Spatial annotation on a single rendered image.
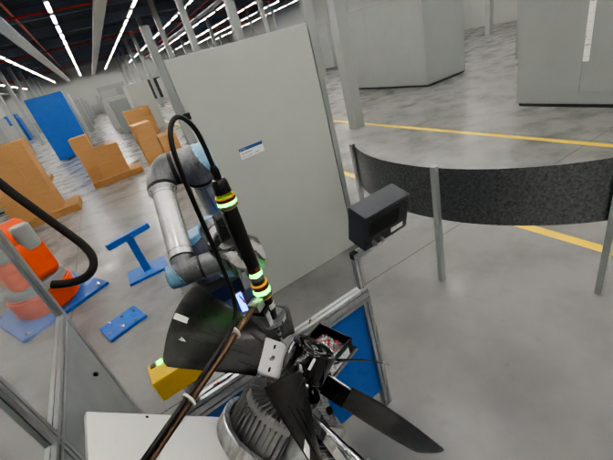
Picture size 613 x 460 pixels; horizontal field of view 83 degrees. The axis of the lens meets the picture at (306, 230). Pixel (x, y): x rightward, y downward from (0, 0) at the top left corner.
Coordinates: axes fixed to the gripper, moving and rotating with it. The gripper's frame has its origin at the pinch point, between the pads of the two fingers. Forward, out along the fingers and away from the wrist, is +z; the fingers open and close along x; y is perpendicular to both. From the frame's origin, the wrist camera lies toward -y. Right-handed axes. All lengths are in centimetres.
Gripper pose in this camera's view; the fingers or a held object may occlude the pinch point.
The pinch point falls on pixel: (252, 259)
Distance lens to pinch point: 80.5
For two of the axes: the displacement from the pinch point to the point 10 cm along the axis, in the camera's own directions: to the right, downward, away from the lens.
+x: -8.1, 4.4, -3.8
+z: 5.3, 2.8, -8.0
